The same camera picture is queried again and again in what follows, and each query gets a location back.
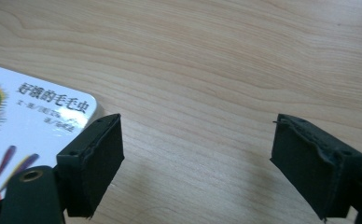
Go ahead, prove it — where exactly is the white picture book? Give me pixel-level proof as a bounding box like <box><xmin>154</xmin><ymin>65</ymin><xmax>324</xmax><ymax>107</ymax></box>
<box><xmin>0</xmin><ymin>61</ymin><xmax>104</xmax><ymax>209</ymax></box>

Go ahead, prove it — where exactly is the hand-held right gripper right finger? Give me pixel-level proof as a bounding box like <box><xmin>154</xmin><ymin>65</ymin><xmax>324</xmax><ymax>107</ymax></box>
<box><xmin>269</xmin><ymin>113</ymin><xmax>362</xmax><ymax>222</ymax></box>

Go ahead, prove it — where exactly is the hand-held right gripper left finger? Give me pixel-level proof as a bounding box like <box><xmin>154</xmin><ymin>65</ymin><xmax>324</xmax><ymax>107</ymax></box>
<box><xmin>55</xmin><ymin>113</ymin><xmax>126</xmax><ymax>219</ymax></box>

